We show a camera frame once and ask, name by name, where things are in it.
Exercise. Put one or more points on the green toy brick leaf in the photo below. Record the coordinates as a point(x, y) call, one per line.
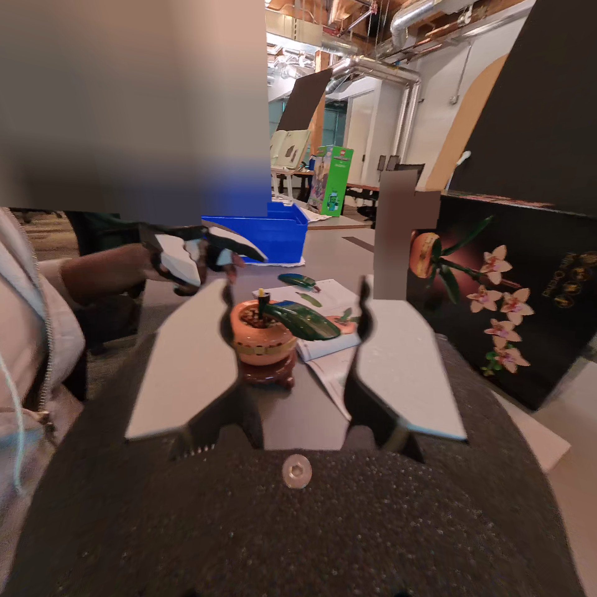
point(296, 280)
point(312, 326)

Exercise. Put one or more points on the beige board on easel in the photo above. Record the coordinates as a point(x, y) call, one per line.
point(284, 149)

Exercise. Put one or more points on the silver ventilation duct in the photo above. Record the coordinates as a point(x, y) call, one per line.
point(410, 18)

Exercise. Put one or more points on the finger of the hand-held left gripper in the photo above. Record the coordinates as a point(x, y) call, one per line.
point(228, 235)
point(175, 256)

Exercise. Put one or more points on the dark orchid print box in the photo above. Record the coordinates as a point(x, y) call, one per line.
point(550, 350)

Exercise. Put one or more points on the person's left hand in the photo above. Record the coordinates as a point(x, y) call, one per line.
point(140, 266)

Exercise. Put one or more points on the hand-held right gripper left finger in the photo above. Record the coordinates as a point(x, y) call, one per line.
point(186, 368)

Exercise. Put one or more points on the toy brick flower pot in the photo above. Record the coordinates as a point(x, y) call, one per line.
point(261, 345)

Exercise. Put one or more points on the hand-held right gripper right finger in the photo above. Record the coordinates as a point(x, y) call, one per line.
point(405, 368)

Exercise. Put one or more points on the blue plastic bin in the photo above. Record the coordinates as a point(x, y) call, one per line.
point(280, 238)

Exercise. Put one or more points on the person's grey hoodie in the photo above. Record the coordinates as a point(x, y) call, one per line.
point(28, 326)

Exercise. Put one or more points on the grey desk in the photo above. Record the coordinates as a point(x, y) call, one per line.
point(326, 254)

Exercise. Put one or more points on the green toy set box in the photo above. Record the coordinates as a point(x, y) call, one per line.
point(338, 186)

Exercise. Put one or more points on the person's left forearm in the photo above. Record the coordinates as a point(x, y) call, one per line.
point(88, 275)

